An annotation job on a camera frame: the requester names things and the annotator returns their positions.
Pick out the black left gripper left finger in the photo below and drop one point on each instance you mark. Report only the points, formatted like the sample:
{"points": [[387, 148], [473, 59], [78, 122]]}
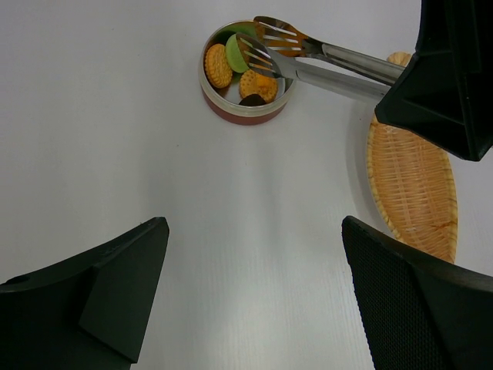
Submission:
{"points": [[89, 311]]}

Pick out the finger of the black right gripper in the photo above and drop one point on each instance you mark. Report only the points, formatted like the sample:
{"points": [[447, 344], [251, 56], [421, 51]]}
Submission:
{"points": [[447, 107], [463, 28]]}

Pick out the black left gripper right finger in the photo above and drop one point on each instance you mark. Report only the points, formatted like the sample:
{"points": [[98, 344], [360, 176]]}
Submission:
{"points": [[418, 311]]}

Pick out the stainless steel tongs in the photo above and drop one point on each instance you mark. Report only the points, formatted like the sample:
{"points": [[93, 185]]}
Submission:
{"points": [[280, 50]]}

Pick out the orange fish-shaped cookie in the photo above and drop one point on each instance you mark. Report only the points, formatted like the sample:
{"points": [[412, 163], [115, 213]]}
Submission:
{"points": [[266, 87]]}

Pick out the dark chocolate leaf cookie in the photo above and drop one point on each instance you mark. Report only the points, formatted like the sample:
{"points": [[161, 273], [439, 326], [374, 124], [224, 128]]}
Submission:
{"points": [[253, 100]]}

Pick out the large round dotted biscuit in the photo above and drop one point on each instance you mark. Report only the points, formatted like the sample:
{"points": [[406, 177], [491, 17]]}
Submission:
{"points": [[247, 83]]}

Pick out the green round cookie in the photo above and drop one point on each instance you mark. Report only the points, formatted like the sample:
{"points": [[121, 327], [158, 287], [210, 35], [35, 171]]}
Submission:
{"points": [[234, 55]]}

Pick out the small round sandwich cookie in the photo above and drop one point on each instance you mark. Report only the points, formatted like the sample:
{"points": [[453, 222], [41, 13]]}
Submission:
{"points": [[217, 69]]}

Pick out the boat-shaped woven basket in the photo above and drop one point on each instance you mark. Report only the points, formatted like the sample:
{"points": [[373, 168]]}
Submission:
{"points": [[412, 183]]}

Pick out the steel bowl with red base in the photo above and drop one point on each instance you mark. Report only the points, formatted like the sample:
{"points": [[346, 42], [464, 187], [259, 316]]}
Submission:
{"points": [[225, 102]]}

